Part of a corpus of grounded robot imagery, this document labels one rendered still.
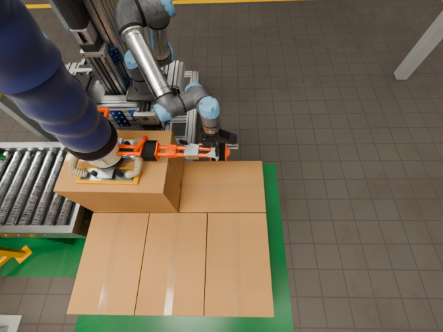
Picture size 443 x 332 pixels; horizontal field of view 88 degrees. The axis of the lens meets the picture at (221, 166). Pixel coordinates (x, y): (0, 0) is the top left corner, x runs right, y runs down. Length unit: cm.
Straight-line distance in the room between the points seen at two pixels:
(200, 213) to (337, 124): 188
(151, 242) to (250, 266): 65
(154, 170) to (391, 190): 217
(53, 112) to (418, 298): 261
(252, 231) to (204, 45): 271
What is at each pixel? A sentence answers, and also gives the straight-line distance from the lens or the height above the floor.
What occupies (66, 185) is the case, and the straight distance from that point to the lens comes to 151.
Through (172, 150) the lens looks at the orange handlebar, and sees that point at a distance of 119.
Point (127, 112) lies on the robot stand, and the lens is 173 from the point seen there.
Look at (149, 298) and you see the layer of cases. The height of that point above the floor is 54.
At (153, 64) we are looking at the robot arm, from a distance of 99.
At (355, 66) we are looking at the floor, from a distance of 360.
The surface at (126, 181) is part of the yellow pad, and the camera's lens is 133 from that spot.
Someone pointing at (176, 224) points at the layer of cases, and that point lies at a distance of 162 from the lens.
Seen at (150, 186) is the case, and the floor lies 95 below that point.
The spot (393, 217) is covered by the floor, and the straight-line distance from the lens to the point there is 261.
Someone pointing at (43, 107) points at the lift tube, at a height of 151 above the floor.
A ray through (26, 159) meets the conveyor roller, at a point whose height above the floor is 54.
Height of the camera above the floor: 209
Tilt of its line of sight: 63 degrees down
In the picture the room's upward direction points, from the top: 4 degrees counter-clockwise
